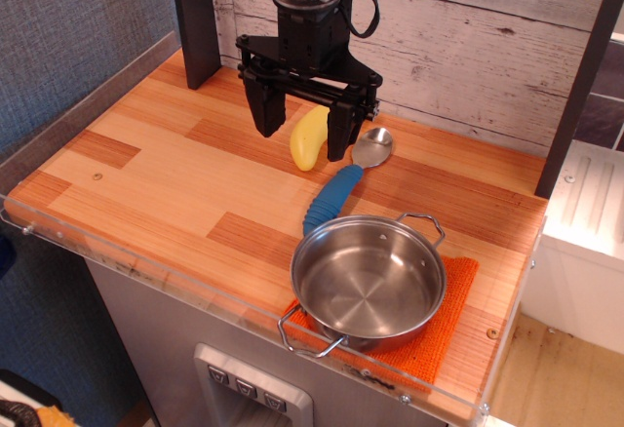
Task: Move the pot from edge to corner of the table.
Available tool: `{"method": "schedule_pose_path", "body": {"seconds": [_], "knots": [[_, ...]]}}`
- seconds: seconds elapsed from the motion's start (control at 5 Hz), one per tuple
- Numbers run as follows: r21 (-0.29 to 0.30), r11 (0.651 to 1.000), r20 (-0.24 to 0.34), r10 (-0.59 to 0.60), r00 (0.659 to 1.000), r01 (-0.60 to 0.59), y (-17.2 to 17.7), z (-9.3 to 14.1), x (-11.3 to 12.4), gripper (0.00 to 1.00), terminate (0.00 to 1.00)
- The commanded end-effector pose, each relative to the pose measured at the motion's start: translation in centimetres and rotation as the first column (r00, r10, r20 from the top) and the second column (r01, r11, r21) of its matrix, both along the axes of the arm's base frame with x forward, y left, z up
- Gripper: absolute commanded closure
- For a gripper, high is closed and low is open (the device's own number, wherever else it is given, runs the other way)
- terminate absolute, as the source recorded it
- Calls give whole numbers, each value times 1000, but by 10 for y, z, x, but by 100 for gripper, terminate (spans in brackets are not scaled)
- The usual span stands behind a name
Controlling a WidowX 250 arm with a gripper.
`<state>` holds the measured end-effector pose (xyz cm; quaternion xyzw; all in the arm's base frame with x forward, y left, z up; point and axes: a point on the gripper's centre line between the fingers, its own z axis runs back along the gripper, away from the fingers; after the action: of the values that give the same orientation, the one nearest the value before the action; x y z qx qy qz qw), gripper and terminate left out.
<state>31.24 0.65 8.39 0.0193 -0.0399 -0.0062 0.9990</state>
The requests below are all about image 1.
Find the orange knitted cloth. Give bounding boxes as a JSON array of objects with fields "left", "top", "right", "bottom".
[{"left": 283, "top": 255, "right": 480, "bottom": 387}]

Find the yellow toy banana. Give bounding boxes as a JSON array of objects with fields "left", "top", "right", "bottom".
[{"left": 290, "top": 105, "right": 330, "bottom": 172}]

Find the silver toy fridge dispenser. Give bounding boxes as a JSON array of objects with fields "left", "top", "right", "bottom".
[{"left": 194, "top": 343, "right": 314, "bottom": 426}]

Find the clear acrylic table guard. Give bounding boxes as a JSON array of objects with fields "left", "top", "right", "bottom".
[{"left": 3, "top": 200, "right": 529, "bottom": 426}]

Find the blue handled metal spoon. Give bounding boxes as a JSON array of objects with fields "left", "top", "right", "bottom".
[{"left": 303, "top": 127, "right": 394, "bottom": 236}]

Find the dark vertical post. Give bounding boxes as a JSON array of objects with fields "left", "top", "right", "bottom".
[
  {"left": 175, "top": 0, "right": 221, "bottom": 90},
  {"left": 534, "top": 0, "right": 623, "bottom": 199}
]

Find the dark right vertical post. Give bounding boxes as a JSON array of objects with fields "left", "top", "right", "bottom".
[{"left": 534, "top": 0, "right": 623, "bottom": 199}]

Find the stainless steel pot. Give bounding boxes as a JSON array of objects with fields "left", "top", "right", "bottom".
[{"left": 278, "top": 213, "right": 448, "bottom": 359}]

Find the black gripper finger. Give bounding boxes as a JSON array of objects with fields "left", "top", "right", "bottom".
[
  {"left": 243, "top": 69, "right": 286, "bottom": 137},
  {"left": 328, "top": 100, "right": 365, "bottom": 162}
]

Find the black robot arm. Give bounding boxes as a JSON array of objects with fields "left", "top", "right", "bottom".
[{"left": 236, "top": 0, "right": 382, "bottom": 162}]

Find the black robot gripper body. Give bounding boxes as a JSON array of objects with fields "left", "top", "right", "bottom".
[{"left": 236, "top": 0, "right": 382, "bottom": 120}]

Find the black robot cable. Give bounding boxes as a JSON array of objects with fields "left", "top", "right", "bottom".
[{"left": 340, "top": 0, "right": 379, "bottom": 39}]

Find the orange object bottom left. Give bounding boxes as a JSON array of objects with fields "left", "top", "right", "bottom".
[{"left": 36, "top": 406, "right": 77, "bottom": 427}]

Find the white toy sink unit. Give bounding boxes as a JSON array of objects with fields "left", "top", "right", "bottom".
[{"left": 521, "top": 141, "right": 623, "bottom": 353}]

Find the dark left vertical post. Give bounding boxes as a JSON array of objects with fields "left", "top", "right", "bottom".
[{"left": 175, "top": 0, "right": 221, "bottom": 90}]

